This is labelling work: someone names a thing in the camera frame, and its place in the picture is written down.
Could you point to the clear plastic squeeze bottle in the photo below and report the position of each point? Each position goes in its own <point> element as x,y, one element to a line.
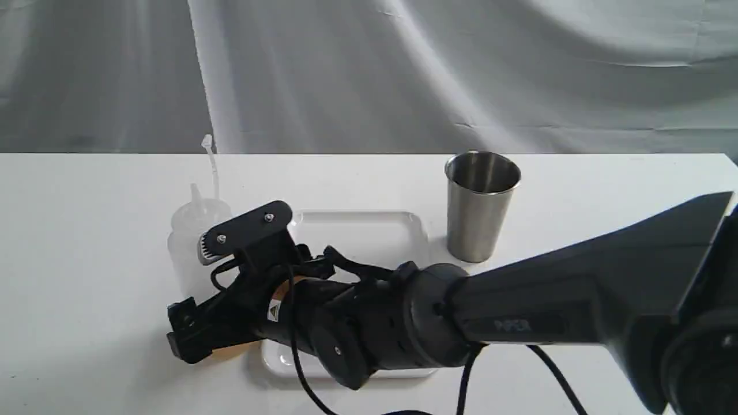
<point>188,223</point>

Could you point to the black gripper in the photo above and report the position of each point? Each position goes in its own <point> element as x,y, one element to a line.
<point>285,293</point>

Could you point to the white rectangular plastic tray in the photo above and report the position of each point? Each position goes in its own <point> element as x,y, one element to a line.
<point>381,238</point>

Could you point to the grey fabric backdrop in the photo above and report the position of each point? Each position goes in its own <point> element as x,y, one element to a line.
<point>369,76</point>

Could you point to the stainless steel cup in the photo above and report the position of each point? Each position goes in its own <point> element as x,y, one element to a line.
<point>480,186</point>

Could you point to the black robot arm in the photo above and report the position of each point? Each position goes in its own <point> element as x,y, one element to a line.
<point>660,295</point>

